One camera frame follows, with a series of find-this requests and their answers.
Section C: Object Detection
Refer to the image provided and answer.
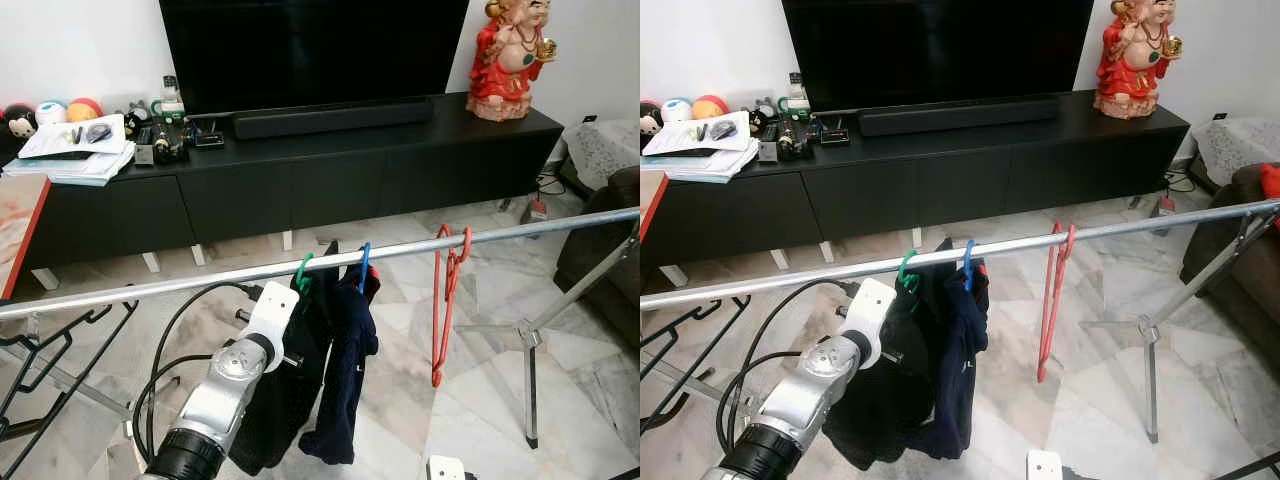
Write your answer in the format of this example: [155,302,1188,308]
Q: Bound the black shirt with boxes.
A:
[228,240,341,476]
[820,240,951,471]

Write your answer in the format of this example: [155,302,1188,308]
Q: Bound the black plastic clothes hanger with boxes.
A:
[640,298,729,436]
[0,300,139,476]

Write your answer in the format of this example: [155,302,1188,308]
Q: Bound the red plastic clothes hanger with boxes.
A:
[431,224,473,389]
[1036,222,1077,383]

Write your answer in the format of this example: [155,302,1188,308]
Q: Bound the dark brown sofa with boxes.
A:
[555,165,641,346]
[1180,163,1280,346]

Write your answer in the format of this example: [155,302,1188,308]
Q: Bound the marble pattern folding table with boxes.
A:
[640,170,669,241]
[0,178,51,301]

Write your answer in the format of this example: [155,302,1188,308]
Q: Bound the lace covered side table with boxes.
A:
[1190,117,1280,186]
[563,118,641,191]

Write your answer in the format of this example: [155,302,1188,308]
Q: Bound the stack of white papers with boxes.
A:
[642,110,761,184]
[2,113,137,188]

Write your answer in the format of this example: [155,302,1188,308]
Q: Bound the silver metal clothes rack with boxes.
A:
[640,198,1280,446]
[0,207,641,451]

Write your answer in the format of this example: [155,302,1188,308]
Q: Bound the black electronic gadgets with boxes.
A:
[755,97,851,161]
[128,100,227,166]

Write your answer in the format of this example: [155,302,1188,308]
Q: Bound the red laughing Buddha statue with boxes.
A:
[466,0,557,123]
[1093,0,1184,121]

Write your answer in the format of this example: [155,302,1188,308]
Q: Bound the black television console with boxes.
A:
[18,93,566,273]
[640,92,1191,281]

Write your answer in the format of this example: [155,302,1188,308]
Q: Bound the navy blue t-shirt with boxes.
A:
[298,265,381,466]
[905,262,991,461]

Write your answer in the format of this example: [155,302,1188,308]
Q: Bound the black soundbar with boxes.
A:
[232,98,435,139]
[857,97,1061,137]

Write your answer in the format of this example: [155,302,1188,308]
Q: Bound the black flat screen television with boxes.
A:
[782,0,1094,113]
[160,0,471,114]

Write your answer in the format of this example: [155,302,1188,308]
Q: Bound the black metal stand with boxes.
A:
[1215,450,1280,480]

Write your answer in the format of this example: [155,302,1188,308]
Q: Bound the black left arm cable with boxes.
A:
[130,282,263,461]
[716,280,863,451]

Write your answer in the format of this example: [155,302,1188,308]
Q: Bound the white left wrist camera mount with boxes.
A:
[838,278,898,369]
[240,282,301,373]

